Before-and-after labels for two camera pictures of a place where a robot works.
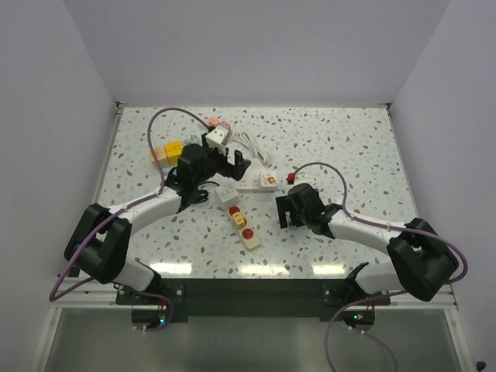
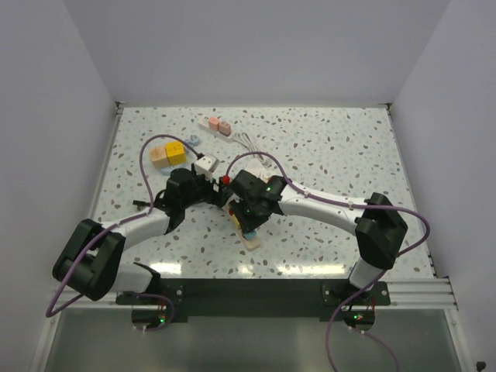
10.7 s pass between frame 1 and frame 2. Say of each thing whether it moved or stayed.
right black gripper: moved
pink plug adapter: stayed
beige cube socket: stayed
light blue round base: stayed
